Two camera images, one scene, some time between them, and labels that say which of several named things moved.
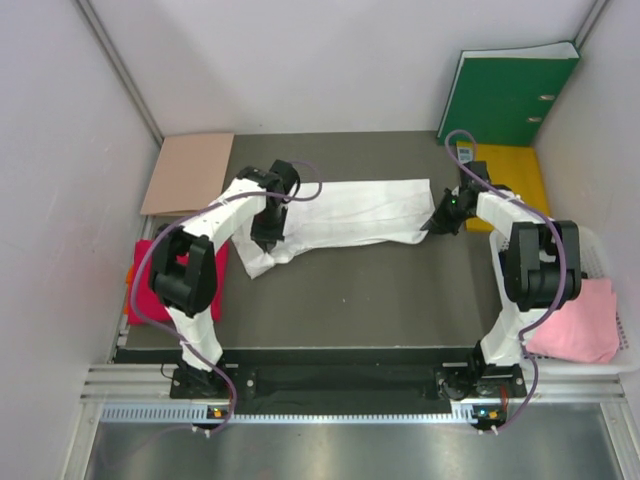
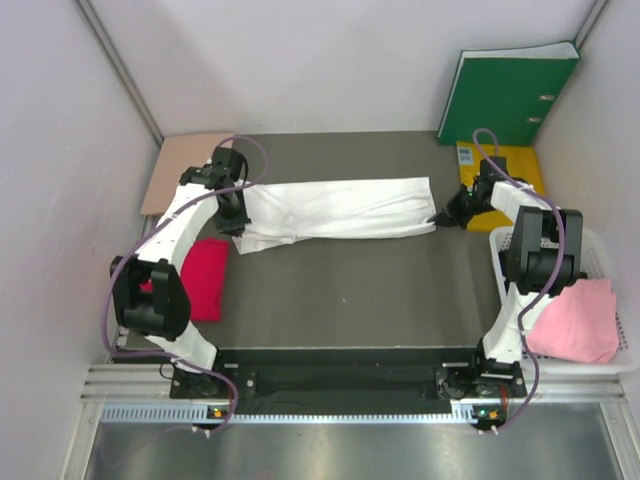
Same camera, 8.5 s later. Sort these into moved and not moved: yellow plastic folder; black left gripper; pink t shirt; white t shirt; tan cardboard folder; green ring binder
Moved: black left gripper; white t shirt
Not moved: green ring binder; yellow plastic folder; tan cardboard folder; pink t shirt
